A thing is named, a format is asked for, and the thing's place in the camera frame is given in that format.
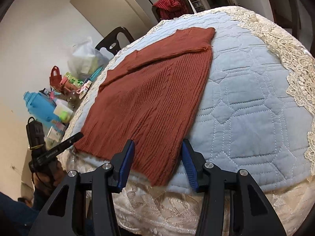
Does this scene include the green leaf print package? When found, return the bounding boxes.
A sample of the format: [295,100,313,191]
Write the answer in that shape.
[65,72,83,88]

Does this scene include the rust red knit sweater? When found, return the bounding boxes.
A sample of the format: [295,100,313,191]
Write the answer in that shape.
[75,27,215,186]

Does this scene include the red checkered cloth on chair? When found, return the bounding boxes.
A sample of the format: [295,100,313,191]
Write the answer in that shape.
[152,0,190,21]

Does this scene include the cream cardboard box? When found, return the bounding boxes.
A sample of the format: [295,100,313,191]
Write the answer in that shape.
[76,79,92,100]

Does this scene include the blue plastic water bottle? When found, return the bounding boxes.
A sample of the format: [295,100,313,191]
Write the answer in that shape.
[23,92,65,132]

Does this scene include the person's left hand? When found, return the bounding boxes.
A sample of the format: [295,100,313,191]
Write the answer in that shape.
[32,160,66,195]

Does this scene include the white green small container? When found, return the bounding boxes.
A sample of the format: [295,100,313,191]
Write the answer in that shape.
[53,103,73,124]

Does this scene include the cream lace tablecloth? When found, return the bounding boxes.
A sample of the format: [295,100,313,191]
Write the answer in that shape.
[64,6,314,235]

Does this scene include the teal glittery pouch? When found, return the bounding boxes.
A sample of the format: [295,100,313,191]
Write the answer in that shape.
[87,66,104,82]

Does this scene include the small red gift bag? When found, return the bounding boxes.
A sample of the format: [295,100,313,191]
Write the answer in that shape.
[49,65,62,89]

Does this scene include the white plastic bag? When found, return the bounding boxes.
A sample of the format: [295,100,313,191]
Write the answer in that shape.
[67,37,109,80]

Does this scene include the dark wooden chair far left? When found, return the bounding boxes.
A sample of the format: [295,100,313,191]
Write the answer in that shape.
[95,26,134,56]

